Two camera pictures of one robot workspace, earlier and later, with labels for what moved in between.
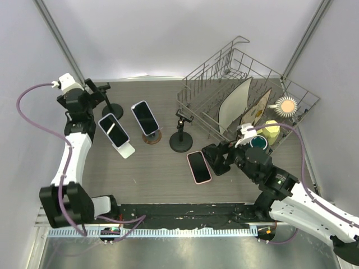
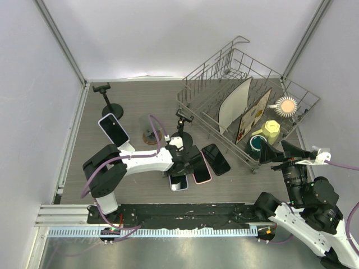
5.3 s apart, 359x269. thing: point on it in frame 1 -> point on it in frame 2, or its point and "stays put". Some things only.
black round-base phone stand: x=182 y=141 stays put
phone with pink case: x=199 y=167 stays put
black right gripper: x=228 y=147 -> x=291 y=154
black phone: x=209 y=152 stays put
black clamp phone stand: x=116 y=109 stays put
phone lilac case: x=145 y=117 -> x=178 y=182
